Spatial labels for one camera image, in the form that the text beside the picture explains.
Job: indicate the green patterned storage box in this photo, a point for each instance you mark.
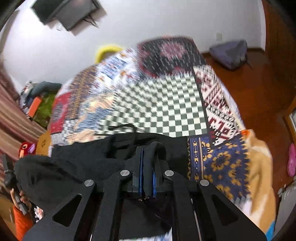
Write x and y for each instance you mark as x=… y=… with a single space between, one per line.
x=44 y=111

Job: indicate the dark green long pillow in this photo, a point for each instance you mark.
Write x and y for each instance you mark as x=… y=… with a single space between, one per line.
x=44 y=87

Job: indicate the yellow foam bed rail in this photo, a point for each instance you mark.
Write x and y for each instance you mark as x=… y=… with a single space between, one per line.
x=105 y=51

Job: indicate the brown wooden door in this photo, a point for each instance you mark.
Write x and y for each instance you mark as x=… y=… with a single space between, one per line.
x=280 y=49

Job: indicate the bamboo folding lap table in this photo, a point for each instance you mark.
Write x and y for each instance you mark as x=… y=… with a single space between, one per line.
x=44 y=144

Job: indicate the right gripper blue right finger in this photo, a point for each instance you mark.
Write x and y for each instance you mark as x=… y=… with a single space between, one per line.
x=152 y=171

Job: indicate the black hooded sweatshirt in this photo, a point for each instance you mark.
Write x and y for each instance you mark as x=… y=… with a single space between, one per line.
x=47 y=181

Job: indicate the red plush toy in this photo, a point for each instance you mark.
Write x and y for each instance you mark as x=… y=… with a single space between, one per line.
x=27 y=148

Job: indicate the orange box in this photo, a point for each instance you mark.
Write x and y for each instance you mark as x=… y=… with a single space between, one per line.
x=34 y=106

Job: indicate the small black wall monitor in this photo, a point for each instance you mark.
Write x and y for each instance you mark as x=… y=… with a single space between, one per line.
x=74 y=11

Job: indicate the white wall socket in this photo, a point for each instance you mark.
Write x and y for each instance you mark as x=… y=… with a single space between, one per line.
x=218 y=37

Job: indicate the grey backpack on floor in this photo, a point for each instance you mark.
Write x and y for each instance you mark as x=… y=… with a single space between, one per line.
x=230 y=54

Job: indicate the pink plush slipper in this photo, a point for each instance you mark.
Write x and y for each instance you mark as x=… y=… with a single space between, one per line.
x=291 y=164

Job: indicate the orange sleeve forearm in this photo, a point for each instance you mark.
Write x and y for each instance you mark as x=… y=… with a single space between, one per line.
x=23 y=223

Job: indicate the striped brown curtain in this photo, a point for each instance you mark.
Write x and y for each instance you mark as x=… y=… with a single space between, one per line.
x=16 y=128

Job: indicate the person's left hand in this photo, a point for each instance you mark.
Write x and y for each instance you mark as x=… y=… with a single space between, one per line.
x=22 y=198

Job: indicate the colourful patchwork bedspread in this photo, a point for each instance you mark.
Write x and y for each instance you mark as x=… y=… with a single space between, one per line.
x=164 y=86

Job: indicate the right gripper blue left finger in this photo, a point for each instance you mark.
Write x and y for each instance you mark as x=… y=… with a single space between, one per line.
x=137 y=173

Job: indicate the black wall television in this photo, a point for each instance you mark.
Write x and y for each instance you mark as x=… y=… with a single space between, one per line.
x=46 y=10

